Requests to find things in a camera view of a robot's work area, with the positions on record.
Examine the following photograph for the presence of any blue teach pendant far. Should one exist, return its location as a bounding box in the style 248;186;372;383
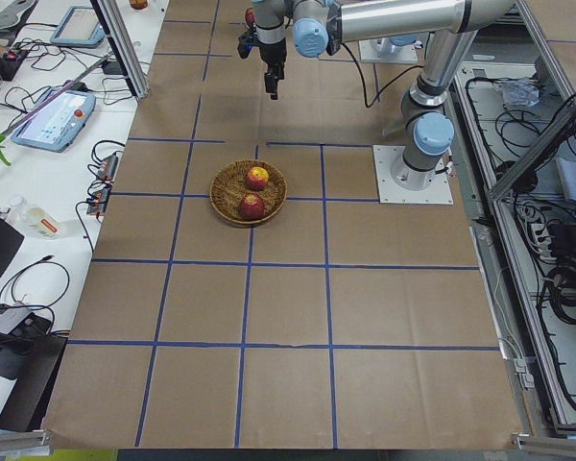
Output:
50;6;105;48

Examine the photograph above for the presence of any aluminium frame post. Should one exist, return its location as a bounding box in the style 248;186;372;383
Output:
90;0;150;101

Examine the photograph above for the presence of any clear plastic bottle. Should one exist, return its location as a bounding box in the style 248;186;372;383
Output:
9;195;61;239

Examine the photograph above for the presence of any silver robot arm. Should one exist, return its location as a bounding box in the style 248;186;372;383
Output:
237;0;513;191

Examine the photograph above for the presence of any brown wicker basket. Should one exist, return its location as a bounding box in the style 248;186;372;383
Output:
209;159;287;228

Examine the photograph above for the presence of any blue teach pendant near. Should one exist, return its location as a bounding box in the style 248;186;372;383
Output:
11;90;96;152

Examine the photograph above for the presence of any red yellow apple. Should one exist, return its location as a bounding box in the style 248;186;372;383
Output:
245;166;270;191

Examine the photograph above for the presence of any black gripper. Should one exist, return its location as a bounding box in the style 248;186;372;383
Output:
259;41;286;100

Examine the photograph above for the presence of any dark red apple in basket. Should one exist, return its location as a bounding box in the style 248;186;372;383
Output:
239;193;265;221

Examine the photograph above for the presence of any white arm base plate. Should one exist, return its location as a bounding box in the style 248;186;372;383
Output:
372;145;454;206

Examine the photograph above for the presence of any blue teach pendant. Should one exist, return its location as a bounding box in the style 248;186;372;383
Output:
50;6;105;48
11;90;96;152

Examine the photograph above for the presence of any green tipped metal pole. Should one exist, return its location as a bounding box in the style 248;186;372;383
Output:
0;51;113;166

